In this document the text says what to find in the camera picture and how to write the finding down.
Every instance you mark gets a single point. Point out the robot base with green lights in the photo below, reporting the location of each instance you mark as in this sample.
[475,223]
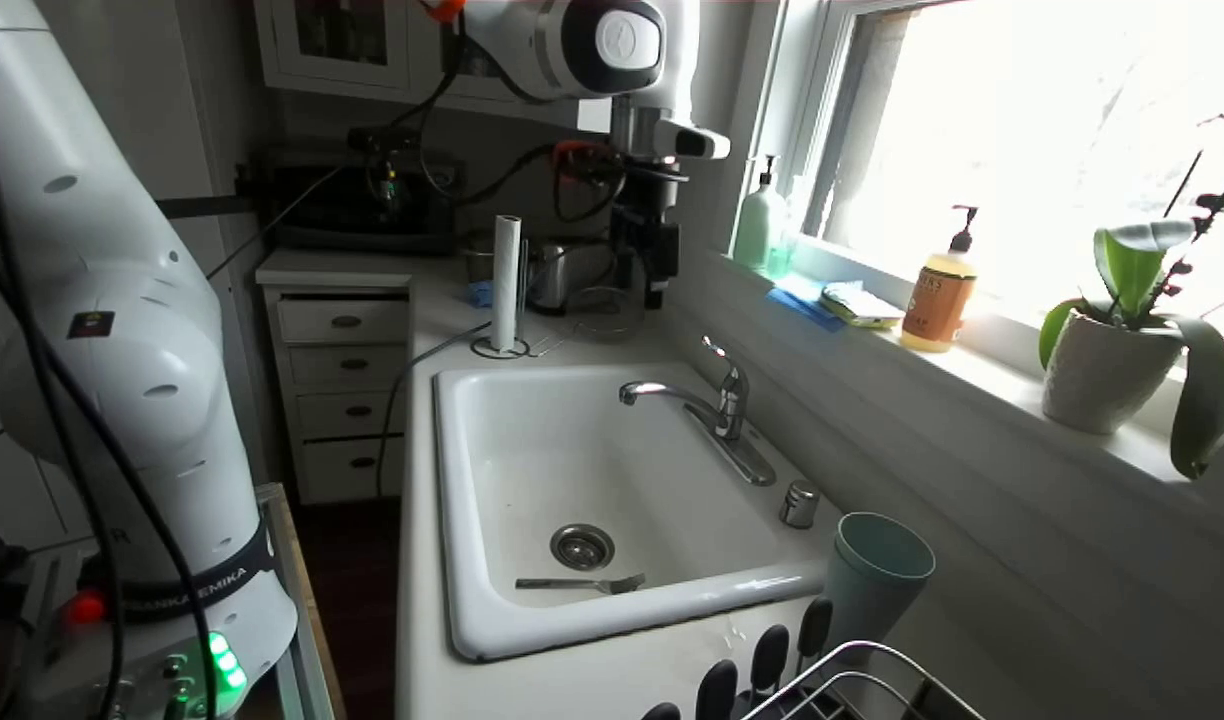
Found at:
[199,666]

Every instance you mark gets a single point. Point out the teal plastic cup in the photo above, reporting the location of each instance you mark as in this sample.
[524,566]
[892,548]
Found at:
[861,613]
[892,543]

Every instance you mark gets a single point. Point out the chrome sprayer knob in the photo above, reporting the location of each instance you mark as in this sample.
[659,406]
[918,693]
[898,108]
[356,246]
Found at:
[800,505]

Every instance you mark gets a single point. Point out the shiny metal canister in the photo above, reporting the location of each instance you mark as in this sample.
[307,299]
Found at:
[548,280]

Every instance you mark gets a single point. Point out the blue cloth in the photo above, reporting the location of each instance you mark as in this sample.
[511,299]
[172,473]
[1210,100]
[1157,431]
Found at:
[797,299]

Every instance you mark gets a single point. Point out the white framed window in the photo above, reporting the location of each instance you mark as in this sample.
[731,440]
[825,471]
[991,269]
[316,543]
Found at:
[1037,133]

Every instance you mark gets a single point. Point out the orchid in white pot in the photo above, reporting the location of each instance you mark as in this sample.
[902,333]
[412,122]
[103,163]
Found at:
[1104,373]

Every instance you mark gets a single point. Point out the amber soap pump bottle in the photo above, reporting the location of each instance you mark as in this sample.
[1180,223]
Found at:
[937,300]

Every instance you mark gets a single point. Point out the white drawer cabinet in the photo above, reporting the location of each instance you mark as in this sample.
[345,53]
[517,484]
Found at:
[338,403]

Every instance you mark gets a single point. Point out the white ceramic sink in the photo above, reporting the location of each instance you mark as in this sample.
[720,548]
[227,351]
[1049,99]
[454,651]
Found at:
[546,452]

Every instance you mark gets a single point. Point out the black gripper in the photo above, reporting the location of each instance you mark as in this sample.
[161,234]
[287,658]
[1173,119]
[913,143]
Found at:
[646,215]

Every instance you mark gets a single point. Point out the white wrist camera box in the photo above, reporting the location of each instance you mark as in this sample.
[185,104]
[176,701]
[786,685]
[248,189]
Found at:
[698,143]

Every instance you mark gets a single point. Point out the chrome faucet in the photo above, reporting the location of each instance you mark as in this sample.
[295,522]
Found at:
[725,424]

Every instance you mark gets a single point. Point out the small dark jar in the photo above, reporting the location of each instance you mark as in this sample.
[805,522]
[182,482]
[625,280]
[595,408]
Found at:
[478,263]

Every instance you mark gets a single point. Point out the metal sink drain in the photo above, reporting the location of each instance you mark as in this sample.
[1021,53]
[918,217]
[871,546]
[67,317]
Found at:
[583,546]

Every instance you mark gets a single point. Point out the grey metal fork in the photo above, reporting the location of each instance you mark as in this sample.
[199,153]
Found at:
[572,582]

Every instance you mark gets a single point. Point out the yellow sponge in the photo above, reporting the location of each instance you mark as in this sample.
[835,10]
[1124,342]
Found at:
[856,307]

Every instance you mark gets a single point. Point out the white towel with cutlery print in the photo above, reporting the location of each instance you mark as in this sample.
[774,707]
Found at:
[744,626]

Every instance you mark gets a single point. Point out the green soap pump bottle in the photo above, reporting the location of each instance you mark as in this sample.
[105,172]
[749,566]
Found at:
[758,224]

